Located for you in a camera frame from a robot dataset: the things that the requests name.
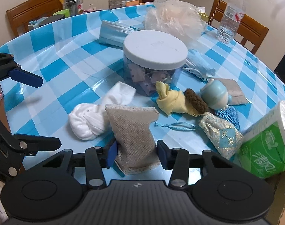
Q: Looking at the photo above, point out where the white knotted cloth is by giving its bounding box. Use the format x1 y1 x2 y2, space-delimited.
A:
68 81 136 140

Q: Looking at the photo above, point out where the yellow cloth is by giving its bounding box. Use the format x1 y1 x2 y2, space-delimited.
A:
155 81 201 117

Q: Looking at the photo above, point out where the clear plastic water bottle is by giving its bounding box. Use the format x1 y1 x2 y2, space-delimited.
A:
217 0 246 44

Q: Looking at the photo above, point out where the light blue round toy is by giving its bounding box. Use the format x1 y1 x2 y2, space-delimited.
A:
200 79 232 110

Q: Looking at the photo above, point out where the wooden chair far left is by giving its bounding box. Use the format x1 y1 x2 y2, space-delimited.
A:
6 0 63 38

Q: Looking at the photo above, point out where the jar with white lid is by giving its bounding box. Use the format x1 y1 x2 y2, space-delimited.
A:
123 30 188 96

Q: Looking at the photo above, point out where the crumpled blue face mask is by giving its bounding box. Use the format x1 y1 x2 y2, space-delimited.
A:
183 49 216 81

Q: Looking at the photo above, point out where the brown knitted scrunchie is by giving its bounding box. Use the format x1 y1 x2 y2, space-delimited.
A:
184 88 209 114

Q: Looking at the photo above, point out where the green bowl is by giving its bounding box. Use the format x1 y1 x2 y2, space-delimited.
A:
53 9 70 18

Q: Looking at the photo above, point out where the stack of blue face masks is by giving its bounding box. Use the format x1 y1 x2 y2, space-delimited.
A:
98 20 138 48

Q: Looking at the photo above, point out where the grey fabric pouch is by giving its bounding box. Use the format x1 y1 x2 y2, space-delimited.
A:
215 78 248 105

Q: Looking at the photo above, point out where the green wrapped toilet paper roll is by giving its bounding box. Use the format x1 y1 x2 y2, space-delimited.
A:
238 101 285 179

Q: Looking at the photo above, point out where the blue tassel cord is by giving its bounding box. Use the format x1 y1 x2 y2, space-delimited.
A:
154 105 242 133

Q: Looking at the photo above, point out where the beige mesh sachet bag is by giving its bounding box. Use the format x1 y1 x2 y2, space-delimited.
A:
105 104 160 175

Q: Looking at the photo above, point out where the blue checkered tablecloth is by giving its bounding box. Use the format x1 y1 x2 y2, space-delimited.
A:
0 3 285 185

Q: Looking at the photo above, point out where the wooden chair behind bottle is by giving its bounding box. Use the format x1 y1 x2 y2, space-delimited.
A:
208 0 269 54

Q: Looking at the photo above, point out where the pink mesh bath pouf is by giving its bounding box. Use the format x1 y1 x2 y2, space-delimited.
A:
143 0 207 49

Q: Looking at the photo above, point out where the blue brocade sachet pouch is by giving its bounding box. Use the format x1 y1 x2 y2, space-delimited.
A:
199 112 243 160

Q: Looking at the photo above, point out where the black round lid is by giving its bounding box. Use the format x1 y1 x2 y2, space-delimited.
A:
38 14 65 27

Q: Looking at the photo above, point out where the yellow tissue box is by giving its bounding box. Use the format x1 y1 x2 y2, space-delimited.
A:
196 7 209 22

